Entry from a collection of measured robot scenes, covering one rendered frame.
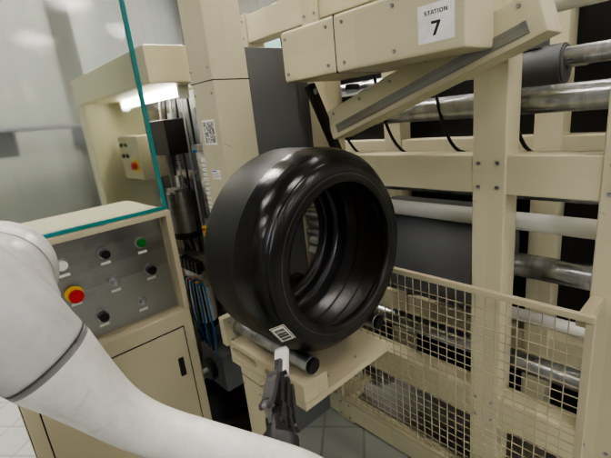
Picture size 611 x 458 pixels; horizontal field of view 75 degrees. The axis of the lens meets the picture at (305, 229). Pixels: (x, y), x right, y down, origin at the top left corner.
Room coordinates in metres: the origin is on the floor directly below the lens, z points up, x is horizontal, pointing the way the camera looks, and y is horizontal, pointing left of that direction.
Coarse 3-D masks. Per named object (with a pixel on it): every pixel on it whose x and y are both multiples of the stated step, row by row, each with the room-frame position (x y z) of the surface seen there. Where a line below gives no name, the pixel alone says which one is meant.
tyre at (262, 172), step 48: (240, 192) 0.98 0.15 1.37; (288, 192) 0.91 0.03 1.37; (336, 192) 1.32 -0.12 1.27; (384, 192) 1.12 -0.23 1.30; (240, 240) 0.88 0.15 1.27; (288, 240) 0.87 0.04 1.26; (336, 240) 1.34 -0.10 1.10; (384, 240) 1.13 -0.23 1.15; (240, 288) 0.87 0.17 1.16; (288, 288) 0.86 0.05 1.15; (336, 288) 1.24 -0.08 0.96; (384, 288) 1.10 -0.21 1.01; (336, 336) 0.96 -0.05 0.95
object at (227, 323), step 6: (222, 318) 1.14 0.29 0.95; (228, 318) 1.15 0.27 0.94; (222, 324) 1.14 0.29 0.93; (228, 324) 1.14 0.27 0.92; (234, 324) 1.15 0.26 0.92; (222, 330) 1.14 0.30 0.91; (228, 330) 1.14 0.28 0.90; (234, 330) 1.15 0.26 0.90; (222, 336) 1.15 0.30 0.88; (228, 336) 1.14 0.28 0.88; (234, 336) 1.15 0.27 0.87; (228, 342) 1.14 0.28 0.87
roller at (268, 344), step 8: (240, 328) 1.13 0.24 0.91; (248, 328) 1.11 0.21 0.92; (248, 336) 1.10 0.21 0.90; (256, 336) 1.07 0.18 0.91; (264, 344) 1.04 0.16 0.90; (272, 344) 1.01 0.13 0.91; (272, 352) 1.01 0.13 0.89; (296, 352) 0.95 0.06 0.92; (304, 352) 0.95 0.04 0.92; (296, 360) 0.93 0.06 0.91; (304, 360) 0.92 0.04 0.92; (312, 360) 0.91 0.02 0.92; (304, 368) 0.91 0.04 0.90; (312, 368) 0.90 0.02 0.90
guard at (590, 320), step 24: (408, 288) 1.23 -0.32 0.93; (456, 288) 1.10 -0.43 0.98; (480, 288) 1.05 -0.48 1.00; (408, 312) 1.24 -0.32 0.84; (552, 312) 0.90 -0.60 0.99; (576, 312) 0.87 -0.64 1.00; (456, 336) 1.11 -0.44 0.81; (528, 336) 0.95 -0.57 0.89; (504, 360) 0.99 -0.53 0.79; (552, 360) 0.90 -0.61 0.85; (360, 384) 1.42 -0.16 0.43; (384, 384) 1.33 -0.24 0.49; (408, 384) 1.24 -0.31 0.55; (456, 384) 1.11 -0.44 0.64; (504, 384) 0.99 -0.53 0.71; (360, 408) 1.42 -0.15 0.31; (384, 408) 1.33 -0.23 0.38; (552, 408) 0.90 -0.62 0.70; (576, 408) 0.86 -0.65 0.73; (408, 432) 1.26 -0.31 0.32; (432, 432) 1.17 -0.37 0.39; (576, 432) 0.85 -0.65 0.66; (480, 456) 1.05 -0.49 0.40; (576, 456) 0.84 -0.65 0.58
